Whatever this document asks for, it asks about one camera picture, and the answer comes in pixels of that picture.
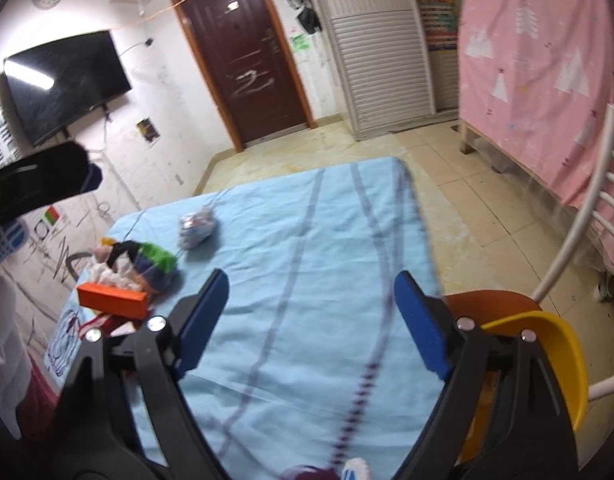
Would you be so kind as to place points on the orange tissue box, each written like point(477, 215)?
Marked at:
point(114, 301)

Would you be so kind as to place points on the white gloved left hand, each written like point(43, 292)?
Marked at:
point(15, 366)

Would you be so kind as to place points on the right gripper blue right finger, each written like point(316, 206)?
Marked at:
point(428, 321)

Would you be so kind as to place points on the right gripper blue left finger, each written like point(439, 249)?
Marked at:
point(195, 318)

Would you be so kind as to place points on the pink tree-print curtain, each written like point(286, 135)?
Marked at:
point(536, 78)

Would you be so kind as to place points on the black wall television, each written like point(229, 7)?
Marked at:
point(56, 84)

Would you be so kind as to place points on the colourful wall chart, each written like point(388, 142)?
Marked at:
point(440, 22)

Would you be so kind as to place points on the light blue bed sheet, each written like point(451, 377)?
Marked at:
point(311, 363)

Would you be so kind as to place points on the red knitted sock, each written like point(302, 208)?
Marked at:
point(109, 325)

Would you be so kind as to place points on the white slatted wardrobe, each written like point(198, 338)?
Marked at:
point(381, 64)

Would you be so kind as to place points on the white metal chair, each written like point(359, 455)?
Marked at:
point(585, 224)

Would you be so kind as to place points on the silver foil wrapper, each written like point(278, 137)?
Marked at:
point(195, 228)

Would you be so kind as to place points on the dark brown door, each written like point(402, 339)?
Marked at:
point(242, 52)

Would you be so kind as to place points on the green black cloth toy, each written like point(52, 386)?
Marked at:
point(131, 265)

